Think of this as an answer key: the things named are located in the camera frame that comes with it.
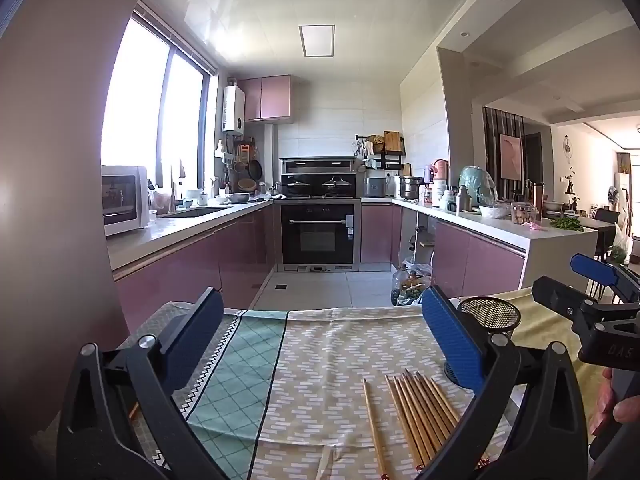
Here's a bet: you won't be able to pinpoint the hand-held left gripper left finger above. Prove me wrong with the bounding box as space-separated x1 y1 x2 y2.
56 287 225 480

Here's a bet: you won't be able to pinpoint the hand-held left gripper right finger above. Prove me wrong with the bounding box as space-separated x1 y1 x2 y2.
417 285 590 480

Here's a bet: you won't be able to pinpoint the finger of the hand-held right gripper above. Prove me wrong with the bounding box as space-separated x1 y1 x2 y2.
571 253 640 306
531 276 640 333

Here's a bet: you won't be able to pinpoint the black mesh utensil holder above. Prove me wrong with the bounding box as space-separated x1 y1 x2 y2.
443 296 522 387

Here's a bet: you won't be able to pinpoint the bundle of wooden chopsticks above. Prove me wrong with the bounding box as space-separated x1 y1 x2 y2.
384 368 490 470

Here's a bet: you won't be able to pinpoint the wooden chopstick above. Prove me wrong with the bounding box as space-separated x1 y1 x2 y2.
363 378 390 479

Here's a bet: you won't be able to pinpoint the person's right hand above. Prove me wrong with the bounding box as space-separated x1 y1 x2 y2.
589 366 640 438

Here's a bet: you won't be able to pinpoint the yellow cloth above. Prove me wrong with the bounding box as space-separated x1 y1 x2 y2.
450 286 618 441

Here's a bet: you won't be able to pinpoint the bag of vegetables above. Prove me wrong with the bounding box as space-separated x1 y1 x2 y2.
400 259 434 306

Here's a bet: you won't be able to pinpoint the pink base cabinets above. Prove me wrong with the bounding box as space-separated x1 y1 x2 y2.
431 220 528 302
112 203 277 333

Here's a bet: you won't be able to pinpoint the plastic oil bottle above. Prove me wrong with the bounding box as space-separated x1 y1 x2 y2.
391 263 416 307

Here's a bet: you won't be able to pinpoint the clear plastic container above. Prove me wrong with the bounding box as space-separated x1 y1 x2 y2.
511 202 539 226

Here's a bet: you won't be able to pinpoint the patterned tablecloth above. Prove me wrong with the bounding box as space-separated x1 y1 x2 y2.
116 300 531 480

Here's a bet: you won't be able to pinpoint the pale green appliance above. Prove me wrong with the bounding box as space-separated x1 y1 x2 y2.
459 166 497 207

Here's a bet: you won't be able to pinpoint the white microwave oven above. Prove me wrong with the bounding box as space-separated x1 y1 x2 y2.
101 165 151 237

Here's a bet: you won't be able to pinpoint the black built-in oven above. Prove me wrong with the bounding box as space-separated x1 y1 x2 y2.
279 199 362 272

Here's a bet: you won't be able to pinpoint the steel stockpot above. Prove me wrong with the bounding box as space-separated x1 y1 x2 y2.
398 176 424 200

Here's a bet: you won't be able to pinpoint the steel range hood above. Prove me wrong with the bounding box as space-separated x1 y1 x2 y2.
279 157 360 200

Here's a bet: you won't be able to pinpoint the white water heater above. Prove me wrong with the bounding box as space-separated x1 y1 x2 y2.
222 84 246 135

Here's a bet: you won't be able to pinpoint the kitchen window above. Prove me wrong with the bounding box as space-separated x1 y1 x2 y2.
101 7 219 188

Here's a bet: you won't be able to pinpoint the grey refrigerator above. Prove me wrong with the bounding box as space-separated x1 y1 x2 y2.
0 0 168 461

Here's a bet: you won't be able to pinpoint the ceiling light panel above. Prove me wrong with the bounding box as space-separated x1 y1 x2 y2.
299 24 335 58

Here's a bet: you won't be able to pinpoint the wall painting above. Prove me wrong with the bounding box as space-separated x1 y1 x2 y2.
500 133 524 181

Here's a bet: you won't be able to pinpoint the black wall rack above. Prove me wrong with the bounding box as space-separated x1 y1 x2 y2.
355 131 406 171

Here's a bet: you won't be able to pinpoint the pink wall cabinet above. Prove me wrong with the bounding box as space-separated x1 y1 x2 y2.
238 75 293 124

